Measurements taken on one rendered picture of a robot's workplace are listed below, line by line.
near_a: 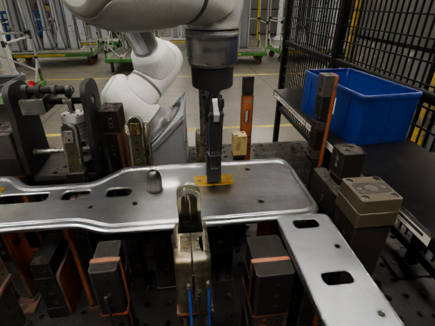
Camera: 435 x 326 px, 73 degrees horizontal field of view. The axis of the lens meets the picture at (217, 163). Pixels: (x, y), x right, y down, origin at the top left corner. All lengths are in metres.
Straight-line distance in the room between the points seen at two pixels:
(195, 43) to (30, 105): 0.44
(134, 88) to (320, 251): 0.95
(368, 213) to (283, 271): 0.18
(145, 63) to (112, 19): 0.88
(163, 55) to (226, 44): 0.76
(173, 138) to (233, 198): 0.60
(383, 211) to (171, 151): 0.82
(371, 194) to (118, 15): 0.47
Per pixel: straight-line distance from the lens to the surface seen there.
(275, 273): 0.50
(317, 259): 0.51
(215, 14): 0.48
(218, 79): 0.51
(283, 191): 0.64
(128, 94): 1.23
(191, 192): 0.43
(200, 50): 0.50
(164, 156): 1.19
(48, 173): 0.87
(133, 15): 0.37
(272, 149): 1.50
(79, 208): 0.64
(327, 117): 0.81
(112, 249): 0.54
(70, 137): 0.76
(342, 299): 0.47
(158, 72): 1.26
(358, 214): 0.57
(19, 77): 1.03
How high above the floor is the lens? 1.36
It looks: 29 degrees down
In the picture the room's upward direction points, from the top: straight up
